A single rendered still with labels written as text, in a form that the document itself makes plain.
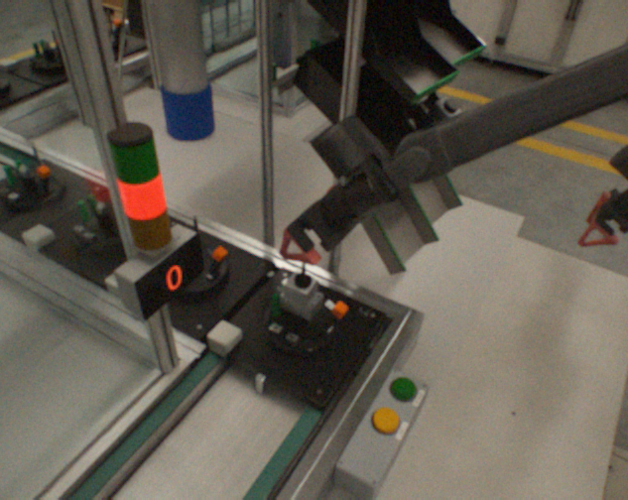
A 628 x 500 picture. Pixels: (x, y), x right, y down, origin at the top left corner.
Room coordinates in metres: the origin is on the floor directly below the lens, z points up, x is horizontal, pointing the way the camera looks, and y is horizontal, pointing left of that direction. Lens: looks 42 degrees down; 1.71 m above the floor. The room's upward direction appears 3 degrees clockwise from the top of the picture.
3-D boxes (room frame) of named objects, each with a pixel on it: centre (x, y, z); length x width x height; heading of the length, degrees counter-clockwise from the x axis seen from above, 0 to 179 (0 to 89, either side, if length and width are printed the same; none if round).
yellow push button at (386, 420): (0.45, -0.13, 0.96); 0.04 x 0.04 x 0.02
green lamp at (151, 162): (0.52, 0.22, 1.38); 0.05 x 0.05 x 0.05
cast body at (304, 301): (0.63, 0.03, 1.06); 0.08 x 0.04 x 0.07; 64
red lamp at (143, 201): (0.52, 0.22, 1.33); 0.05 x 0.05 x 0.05
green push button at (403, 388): (0.51, -0.16, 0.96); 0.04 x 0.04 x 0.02
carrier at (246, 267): (0.75, 0.24, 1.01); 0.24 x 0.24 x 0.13; 61
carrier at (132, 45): (1.95, 0.82, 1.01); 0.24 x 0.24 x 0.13; 61
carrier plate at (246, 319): (0.63, 0.02, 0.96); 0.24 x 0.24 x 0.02; 61
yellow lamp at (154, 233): (0.52, 0.22, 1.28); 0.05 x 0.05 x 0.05
